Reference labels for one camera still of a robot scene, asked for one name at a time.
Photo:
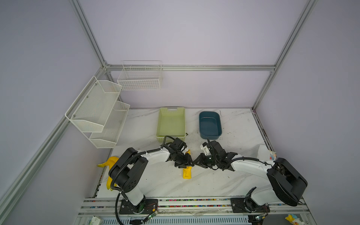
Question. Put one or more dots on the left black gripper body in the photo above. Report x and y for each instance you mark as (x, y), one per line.
(180, 159)

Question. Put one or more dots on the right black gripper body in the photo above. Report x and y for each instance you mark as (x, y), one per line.
(213, 160)

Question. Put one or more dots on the yellow paper napkin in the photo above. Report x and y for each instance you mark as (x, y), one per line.
(187, 173)

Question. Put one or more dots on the light green plastic basket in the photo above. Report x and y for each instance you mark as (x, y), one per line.
(171, 122)

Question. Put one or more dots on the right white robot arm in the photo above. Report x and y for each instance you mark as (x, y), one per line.
(284, 183)

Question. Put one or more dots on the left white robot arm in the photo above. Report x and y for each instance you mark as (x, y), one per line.
(127, 171)

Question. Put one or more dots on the teal plastic tray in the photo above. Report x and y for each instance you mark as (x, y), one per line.
(210, 125)

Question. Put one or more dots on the colourful small carton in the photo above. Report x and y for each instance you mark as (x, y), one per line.
(265, 154)

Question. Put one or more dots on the yellow banana toy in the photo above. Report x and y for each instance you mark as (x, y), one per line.
(110, 164)

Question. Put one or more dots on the white two-tier mesh shelf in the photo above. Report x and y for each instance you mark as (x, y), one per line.
(99, 114)

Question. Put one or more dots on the small yellow toy figure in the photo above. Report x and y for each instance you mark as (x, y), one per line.
(294, 220)

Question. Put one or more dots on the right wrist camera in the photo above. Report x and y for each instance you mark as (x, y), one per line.
(205, 149)

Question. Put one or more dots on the white wire wall basket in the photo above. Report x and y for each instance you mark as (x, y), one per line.
(140, 75)

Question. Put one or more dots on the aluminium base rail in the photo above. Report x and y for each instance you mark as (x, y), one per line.
(219, 210)

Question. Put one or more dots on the aluminium cage frame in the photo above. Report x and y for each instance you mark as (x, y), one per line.
(23, 181)

